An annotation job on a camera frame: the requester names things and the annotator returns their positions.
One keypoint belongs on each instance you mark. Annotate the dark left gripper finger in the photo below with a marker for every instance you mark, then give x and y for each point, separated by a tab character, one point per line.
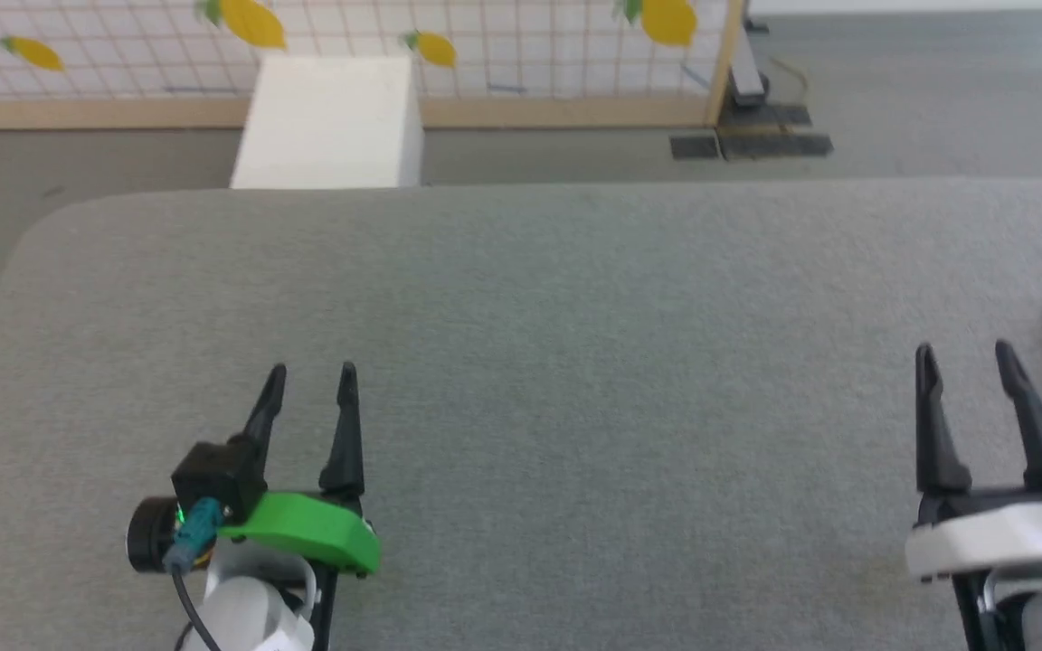
263	416
345	434

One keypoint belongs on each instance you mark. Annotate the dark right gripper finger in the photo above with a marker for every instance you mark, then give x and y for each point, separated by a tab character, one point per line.
935	425
1027	416

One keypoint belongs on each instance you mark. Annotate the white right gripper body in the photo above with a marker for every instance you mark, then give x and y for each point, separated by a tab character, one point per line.
991	538

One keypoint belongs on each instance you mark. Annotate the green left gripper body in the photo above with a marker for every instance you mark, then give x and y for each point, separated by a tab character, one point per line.
313	533

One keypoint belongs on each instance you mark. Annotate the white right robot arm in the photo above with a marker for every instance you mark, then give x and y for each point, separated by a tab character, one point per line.
1037	615

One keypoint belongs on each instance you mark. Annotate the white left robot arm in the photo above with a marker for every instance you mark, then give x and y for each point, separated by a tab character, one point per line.
254	610

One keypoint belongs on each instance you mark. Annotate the white rectangular box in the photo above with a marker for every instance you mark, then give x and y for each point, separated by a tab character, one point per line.
331	122

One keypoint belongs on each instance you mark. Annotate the small black floor mat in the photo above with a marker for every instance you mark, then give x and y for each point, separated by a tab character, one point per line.
695	147

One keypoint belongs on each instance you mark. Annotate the grey metal support beam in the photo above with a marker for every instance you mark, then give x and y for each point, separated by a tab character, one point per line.
745	68

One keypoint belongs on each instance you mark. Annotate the lemon print partition screen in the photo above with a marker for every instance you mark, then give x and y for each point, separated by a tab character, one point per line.
503	54

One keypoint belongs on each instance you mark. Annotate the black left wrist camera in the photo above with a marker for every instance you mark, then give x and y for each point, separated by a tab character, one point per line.
218	484

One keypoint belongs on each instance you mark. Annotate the black partition base plate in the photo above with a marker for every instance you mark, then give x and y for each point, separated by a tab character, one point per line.
774	131

